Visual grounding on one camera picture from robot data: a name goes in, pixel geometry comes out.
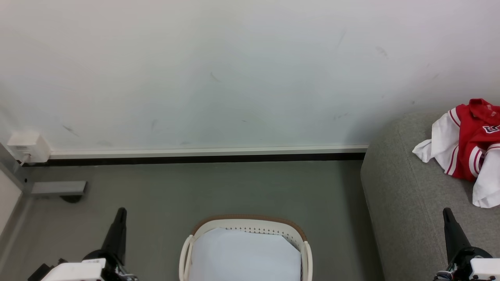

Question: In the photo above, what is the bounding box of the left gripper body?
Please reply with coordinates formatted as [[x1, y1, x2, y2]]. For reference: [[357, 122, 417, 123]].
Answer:
[[41, 252, 137, 281]]

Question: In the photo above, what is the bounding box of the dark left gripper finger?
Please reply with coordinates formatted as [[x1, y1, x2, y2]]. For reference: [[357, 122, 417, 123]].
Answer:
[[102, 208, 127, 266]]

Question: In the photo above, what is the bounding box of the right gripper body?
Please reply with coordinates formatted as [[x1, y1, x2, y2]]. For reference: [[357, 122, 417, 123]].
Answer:
[[449, 247, 500, 281]]

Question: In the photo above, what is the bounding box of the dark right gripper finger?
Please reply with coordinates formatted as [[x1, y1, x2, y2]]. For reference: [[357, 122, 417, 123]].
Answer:
[[443, 208, 472, 262]]

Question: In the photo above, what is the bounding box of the red and white jersey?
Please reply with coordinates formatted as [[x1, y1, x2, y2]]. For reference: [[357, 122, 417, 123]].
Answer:
[[412, 98, 500, 208]]

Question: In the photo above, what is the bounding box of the white laundry basket brown rim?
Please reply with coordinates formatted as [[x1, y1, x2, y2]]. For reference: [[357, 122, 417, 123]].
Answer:
[[179, 214, 313, 281]]

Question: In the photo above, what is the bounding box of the grey fabric sofa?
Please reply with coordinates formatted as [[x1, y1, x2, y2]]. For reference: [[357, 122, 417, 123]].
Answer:
[[360, 111, 500, 281]]

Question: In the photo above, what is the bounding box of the grey metal floor foot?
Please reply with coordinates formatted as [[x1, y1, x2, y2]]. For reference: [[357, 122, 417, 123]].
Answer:
[[30, 180, 88, 203]]

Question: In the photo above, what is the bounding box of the white and black baseboard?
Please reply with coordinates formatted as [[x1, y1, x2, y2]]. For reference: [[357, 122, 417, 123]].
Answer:
[[21, 145, 369, 166]]

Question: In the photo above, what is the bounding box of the white panel with grey frame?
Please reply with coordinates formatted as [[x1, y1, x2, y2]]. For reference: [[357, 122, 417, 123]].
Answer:
[[0, 142, 34, 237]]

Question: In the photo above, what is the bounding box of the white wall socket box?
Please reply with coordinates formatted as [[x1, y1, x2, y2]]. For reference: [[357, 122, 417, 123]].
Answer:
[[7, 132, 51, 164]]

